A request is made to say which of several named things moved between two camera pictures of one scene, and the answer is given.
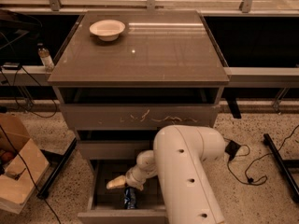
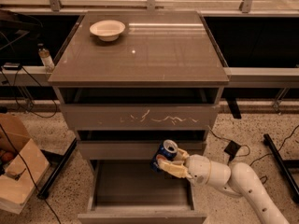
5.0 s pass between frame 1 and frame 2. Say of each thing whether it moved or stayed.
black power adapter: stayed
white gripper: moved
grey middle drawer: stayed
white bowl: stayed
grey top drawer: stayed
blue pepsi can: moved
